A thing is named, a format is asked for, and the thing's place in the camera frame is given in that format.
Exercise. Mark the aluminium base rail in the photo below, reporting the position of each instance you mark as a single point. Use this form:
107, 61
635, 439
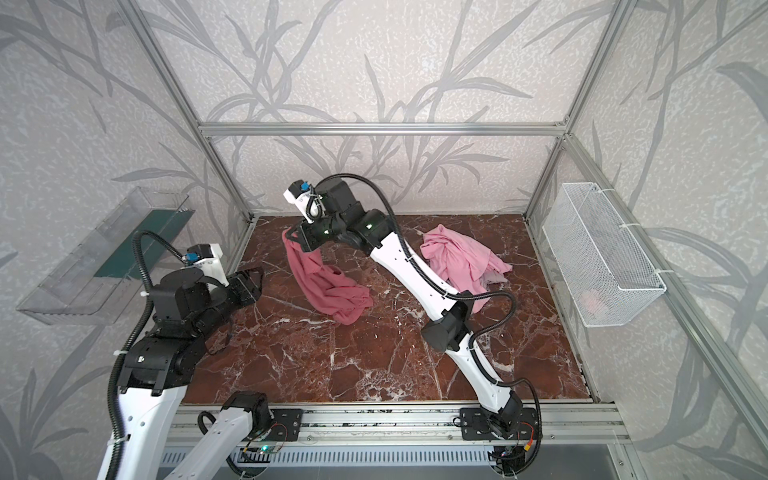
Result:
440, 423

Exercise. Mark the light pink cloth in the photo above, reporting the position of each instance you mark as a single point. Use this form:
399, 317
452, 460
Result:
459, 259

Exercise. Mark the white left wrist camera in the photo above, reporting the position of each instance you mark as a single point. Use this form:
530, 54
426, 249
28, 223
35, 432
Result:
207, 258

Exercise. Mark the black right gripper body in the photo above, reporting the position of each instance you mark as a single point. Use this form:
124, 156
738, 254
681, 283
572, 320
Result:
306, 236

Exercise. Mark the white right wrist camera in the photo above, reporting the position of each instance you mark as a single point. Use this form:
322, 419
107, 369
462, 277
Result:
303, 197

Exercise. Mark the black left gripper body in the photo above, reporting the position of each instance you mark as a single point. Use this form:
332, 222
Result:
237, 288

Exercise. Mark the clear plastic bin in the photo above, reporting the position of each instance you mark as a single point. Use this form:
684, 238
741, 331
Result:
96, 282

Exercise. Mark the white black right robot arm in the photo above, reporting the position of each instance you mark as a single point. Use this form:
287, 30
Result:
351, 209

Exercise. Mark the dark pink cloth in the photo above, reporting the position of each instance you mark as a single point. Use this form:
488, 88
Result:
326, 288

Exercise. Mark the grey lavender cloth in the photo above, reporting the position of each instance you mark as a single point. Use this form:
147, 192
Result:
491, 277

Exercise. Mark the aluminium enclosure frame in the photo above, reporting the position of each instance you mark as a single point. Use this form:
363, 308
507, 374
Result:
743, 393

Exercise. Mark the white wire mesh basket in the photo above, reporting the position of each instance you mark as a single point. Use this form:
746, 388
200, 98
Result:
608, 275

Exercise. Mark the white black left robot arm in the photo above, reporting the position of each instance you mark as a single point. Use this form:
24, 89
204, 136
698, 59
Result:
156, 364

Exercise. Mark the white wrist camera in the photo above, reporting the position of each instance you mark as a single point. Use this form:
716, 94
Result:
303, 197
207, 258

